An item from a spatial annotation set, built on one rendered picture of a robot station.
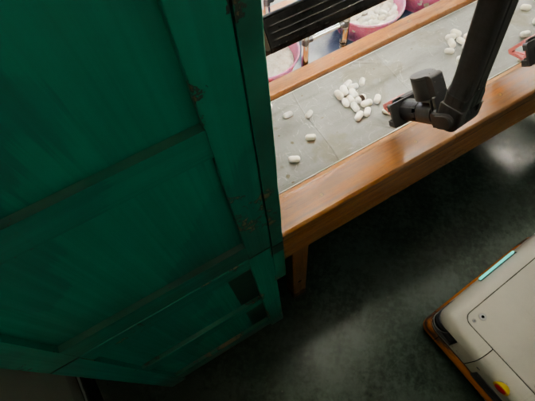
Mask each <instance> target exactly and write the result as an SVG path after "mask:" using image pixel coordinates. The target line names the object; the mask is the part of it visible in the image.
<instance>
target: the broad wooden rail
mask: <svg viewBox="0 0 535 401"><path fill-rule="evenodd" d="M485 89H486V90H485V93H484V96H483V97H482V100H483V102H482V106H481V108H480V110H479V113H478V114H477V116H475V117H474V118H473V119H472V120H470V121H469V122H467V123H466V124H464V125H463V126H461V127H460V128H459V129H458V130H456V131H453V132H448V131H445V130H440V129H437V128H433V126H432V124H426V123H418V122H412V123H409V124H408V125H406V126H405V127H402V128H400V129H399V130H397V131H395V132H393V133H391V134H389V135H388V136H386V137H384V138H382V139H380V140H379V141H377V142H375V143H373V144H372V145H370V146H367V147H366V148H364V149H363V150H360V151H358V152H357V153H355V154H353V155H351V156H349V157H347V158H346V159H344V160H342V161H340V162H339V163H337V164H335V165H332V166H331V167H330V168H328V169H325V170H323V171H322V172H321V173H318V174H316V175H314V176H313V177H311V178H309V179H307V180H305V181H304V182H302V183H300V184H298V185H296V186H295V187H293V188H291V189H288V190H287V191H286V192H284V193H281V194H279V203H280V211H281V226H282V233H283V248H284V249H283V251H284V258H287V257H289V256H290V255H293V254H294V253H296V252H297V251H299V250H301V249H303V248H304V247H306V246H308V245H309V244H311V243H313V242H314V241H316V240H318V239H320V238H322V237H323V236H325V235H327V234H328V233H330V232H332V231H333V230H335V229H337V228H339V227H341V226H342V225H343V224H345V223H347V222H349V221H351V220H352V219H354V218H355V217H357V216H360V215H361V214H362V213H364V212H366V211H368V210H369V209H371V208H373V207H374V206H376V205H378V204H380V203H381V202H383V201H385V200H387V199H388V198H390V197H391V196H393V195H395V194H397V193H398V192H400V191H401V190H403V189H406V188H407V187H409V186H410V185H412V184H414V183H415V182H417V181H419V180H420V179H422V178H424V177H426V176H427V175H429V174H430V173H433V172H434V171H436V170H437V169H439V168H441V167H443V166H444V165H446V164H447V163H449V162H452V161H453V160H455V159H456V158H458V157H460V156H461V155H463V154H465V153H466V152H468V151H470V150H472V149H474V148H475V147H476V146H479V145H480V144H482V143H484V142H485V141H487V140H489V139H490V138H493V137H494V136H495V135H497V134H499V133H501V132H503V131H504V130H506V129H507V128H509V127H511V126H513V125H514V124H516V123H518V122H520V121H522V120H523V119H525V118H526V117H528V116H530V115H531V114H533V113H535V64H534V65H532V66H530V67H522V66H521V63H520V64H517V65H515V66H514V67H512V68H510V69H508V70H506V71H505V72H503V73H501V74H499V75H497V76H496V77H494V78H492V79H490V80H488V81H487V82H486V87H485Z"/></svg>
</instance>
